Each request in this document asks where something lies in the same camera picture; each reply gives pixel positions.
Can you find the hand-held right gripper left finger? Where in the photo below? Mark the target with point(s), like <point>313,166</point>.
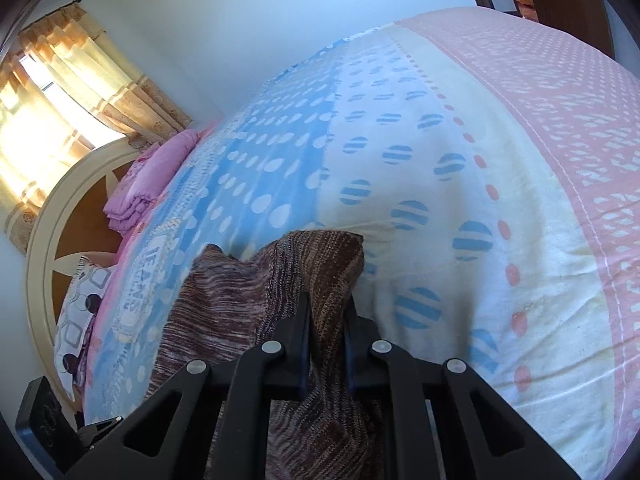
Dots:
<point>302,330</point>

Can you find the cream wooden headboard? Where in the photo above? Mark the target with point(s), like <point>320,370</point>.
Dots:
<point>37,260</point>

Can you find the pink folded blanket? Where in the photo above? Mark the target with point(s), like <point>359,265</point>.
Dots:
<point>160,175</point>

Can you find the yellow patterned curtain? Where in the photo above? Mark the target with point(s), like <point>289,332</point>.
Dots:
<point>125,95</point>

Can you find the brown knit sweater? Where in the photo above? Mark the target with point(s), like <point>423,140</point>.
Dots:
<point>320,280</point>

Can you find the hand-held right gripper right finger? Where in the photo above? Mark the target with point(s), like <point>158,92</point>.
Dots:
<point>352,360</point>

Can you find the white patterned pillow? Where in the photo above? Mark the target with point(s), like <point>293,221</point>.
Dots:
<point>75,320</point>

